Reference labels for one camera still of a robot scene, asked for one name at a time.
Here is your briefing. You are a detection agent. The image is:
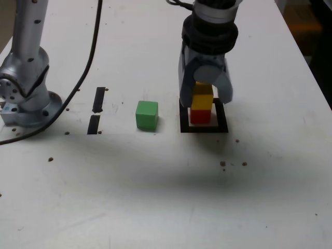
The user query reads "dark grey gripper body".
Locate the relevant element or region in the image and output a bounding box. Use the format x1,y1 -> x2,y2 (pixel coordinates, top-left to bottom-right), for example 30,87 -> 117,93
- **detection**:
184,44 -> 227,70

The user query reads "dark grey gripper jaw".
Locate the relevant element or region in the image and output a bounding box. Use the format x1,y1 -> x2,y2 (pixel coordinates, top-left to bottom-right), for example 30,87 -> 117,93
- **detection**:
177,46 -> 196,107

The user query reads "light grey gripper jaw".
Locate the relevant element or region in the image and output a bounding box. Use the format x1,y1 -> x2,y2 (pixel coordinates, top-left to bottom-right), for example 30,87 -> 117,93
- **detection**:
193,58 -> 234,104

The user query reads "yellow cube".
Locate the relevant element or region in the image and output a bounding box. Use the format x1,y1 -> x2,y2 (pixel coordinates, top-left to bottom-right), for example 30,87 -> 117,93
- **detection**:
190,81 -> 215,111

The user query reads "red cube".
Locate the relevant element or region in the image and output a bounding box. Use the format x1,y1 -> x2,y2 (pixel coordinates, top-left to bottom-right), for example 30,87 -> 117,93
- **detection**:
190,108 -> 211,125

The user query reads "green cube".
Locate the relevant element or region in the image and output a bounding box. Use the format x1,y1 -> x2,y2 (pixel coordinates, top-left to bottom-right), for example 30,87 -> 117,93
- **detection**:
135,100 -> 159,132

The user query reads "black tape square outline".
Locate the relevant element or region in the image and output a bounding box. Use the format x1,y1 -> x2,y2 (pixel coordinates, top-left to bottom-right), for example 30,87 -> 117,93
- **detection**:
179,98 -> 229,134

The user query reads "black tape strip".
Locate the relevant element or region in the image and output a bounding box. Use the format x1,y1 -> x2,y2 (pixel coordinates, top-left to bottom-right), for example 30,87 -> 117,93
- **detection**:
87,87 -> 106,135

